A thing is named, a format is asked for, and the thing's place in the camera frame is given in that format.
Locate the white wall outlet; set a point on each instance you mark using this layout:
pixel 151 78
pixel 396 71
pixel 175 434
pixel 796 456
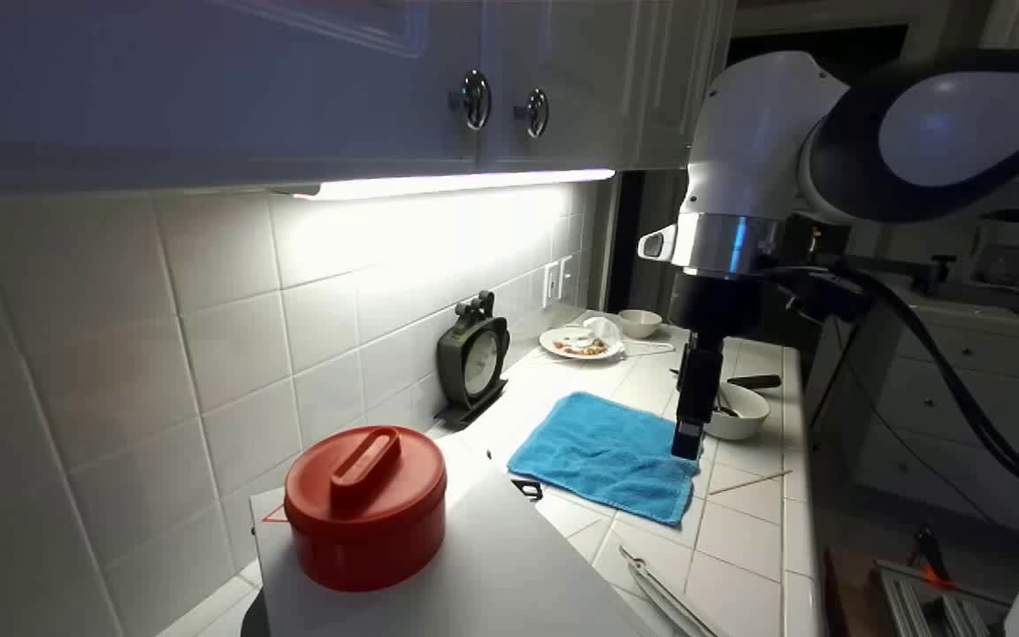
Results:
pixel 554 282

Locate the under-cabinet light bar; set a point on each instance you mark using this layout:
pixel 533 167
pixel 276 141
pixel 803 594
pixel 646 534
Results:
pixel 441 185

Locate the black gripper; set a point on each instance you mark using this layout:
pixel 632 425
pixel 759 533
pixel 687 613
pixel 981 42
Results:
pixel 698 308

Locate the white bowl with spoon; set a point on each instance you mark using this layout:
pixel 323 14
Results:
pixel 738 410

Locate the crumpled white napkin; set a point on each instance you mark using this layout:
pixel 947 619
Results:
pixel 598 326

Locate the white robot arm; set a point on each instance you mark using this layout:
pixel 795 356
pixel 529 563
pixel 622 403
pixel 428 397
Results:
pixel 780 137

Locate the metal tongs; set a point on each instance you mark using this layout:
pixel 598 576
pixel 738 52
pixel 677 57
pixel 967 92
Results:
pixel 687 619

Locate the red round lidded container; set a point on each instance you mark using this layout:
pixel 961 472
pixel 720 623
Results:
pixel 366 507

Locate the black kitchen scale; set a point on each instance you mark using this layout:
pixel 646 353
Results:
pixel 468 357

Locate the blue cloth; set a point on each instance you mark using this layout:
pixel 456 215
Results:
pixel 609 455

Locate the white upper cabinets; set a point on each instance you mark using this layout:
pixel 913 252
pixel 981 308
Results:
pixel 194 92

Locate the small white bowl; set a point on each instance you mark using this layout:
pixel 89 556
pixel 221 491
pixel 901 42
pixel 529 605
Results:
pixel 638 322

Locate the white plate with food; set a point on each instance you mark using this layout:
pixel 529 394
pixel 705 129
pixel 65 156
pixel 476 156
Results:
pixel 578 349

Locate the coffee maker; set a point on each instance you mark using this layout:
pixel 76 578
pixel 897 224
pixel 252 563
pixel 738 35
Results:
pixel 994 252

